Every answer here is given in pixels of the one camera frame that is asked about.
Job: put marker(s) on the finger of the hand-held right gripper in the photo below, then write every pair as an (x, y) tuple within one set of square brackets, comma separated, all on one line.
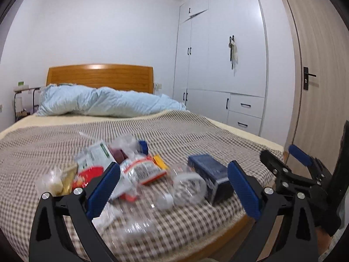
[(300, 154), (275, 166)]

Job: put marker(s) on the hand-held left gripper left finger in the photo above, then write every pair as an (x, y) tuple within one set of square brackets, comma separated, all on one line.
[(102, 191)]

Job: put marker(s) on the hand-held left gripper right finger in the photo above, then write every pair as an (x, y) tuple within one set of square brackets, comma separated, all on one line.
[(245, 191)]

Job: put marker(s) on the small red packet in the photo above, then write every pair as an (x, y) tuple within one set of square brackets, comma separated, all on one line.
[(87, 174)]

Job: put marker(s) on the clear plastic bag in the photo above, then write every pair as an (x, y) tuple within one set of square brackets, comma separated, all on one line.
[(125, 142), (106, 218), (49, 180)]

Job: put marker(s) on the gold foil wrapper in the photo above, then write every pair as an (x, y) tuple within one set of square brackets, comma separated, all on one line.
[(68, 178)]

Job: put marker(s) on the white green printed pouch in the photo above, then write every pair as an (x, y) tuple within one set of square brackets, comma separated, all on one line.
[(96, 152)]

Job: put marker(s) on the dark blue carton box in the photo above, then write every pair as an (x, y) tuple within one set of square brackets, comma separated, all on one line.
[(210, 174)]

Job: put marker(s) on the maroon pouch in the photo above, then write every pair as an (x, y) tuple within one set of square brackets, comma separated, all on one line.
[(118, 155)]

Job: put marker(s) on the red white snack packet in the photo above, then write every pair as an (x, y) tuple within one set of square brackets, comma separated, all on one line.
[(141, 169)]

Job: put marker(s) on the clear bottle bottom half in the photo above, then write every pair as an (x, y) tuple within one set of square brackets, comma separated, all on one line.
[(189, 188)]

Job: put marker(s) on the blue plastic piece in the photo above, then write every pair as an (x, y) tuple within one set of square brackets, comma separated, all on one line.
[(143, 146)]

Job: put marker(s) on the clear bottle top with cap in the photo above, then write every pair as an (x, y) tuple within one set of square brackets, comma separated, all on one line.
[(163, 200)]

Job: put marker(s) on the yellow snack packet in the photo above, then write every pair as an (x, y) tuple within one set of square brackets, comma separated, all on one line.
[(159, 161)]

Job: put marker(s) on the white wardrobe drawer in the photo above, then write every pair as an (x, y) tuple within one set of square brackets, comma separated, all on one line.
[(245, 106), (242, 124)]

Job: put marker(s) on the light blue duvet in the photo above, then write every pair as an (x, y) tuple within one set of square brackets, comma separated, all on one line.
[(109, 101)]

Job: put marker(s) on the cream bed sheet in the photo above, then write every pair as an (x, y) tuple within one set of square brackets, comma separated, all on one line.
[(41, 120)]

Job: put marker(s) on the pale wooden door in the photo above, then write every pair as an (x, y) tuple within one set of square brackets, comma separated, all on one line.
[(321, 46)]

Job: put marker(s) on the wooden bed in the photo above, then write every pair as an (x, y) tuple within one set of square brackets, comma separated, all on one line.
[(95, 76)]

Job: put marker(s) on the pale hanging pouch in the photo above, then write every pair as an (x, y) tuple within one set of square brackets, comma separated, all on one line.
[(233, 54)]

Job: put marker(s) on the white wardrobe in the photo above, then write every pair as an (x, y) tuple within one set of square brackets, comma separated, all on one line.
[(218, 60)]

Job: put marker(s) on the white wall socket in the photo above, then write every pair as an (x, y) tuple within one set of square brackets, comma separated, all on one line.
[(158, 85)]

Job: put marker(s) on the black frame bedside table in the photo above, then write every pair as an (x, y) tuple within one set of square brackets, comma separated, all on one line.
[(26, 89)]

